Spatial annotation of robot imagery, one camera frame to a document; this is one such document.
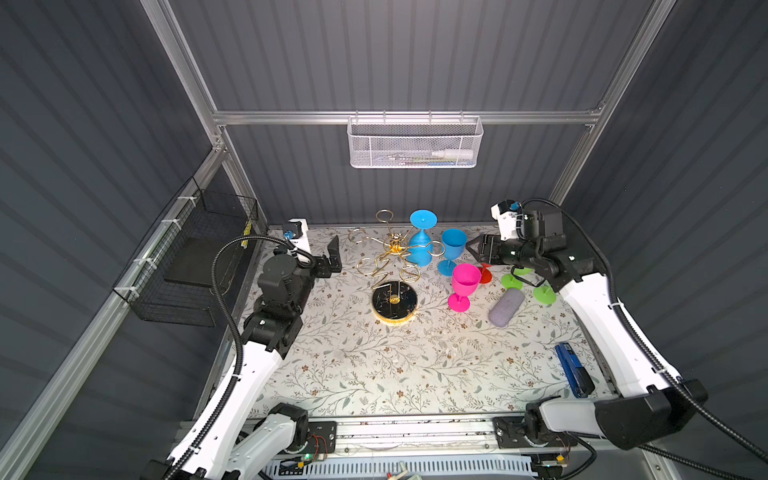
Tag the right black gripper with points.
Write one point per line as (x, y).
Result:
(487, 245)

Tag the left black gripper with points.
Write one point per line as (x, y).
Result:
(322, 270)

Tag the red wine glass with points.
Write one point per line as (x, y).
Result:
(486, 274)

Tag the pink wine glass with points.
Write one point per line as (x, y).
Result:
(465, 280)

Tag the blue wine glass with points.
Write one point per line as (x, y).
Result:
(454, 242)
(420, 245)

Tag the green wine glass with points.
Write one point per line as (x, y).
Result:
(513, 279)
(545, 294)

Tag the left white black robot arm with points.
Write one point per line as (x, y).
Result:
(261, 345)

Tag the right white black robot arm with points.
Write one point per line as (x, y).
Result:
(651, 399)

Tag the grey oval case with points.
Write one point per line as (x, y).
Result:
(506, 308)

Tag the white bottle in basket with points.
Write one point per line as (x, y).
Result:
(454, 154)

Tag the blue stapler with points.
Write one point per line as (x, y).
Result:
(579, 380)

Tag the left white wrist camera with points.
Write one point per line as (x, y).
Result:
(295, 231)

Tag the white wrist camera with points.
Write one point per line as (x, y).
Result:
(295, 231)
(506, 213)

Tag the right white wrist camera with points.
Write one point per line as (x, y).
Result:
(506, 213)

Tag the gold wire wine glass rack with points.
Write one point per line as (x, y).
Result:
(394, 299)

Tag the white wire mesh basket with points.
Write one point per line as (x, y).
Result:
(405, 141)

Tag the black wire mesh basket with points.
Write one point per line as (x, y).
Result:
(173, 281)

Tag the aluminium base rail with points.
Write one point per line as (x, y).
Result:
(396, 433)

